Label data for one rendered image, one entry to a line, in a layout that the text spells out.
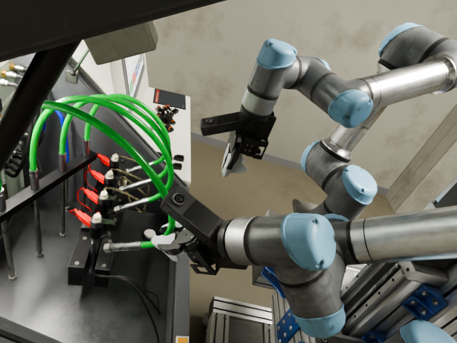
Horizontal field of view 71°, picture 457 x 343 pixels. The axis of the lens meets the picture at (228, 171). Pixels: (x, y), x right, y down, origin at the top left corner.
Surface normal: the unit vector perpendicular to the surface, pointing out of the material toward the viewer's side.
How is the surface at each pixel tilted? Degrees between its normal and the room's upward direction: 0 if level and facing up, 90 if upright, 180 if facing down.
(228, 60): 90
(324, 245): 45
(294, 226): 50
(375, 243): 74
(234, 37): 90
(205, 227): 18
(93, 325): 0
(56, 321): 0
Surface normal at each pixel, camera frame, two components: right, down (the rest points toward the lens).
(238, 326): 0.29, -0.76
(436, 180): -0.05, 0.59
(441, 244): -0.48, 0.35
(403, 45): -0.76, -0.05
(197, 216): 0.36, -0.52
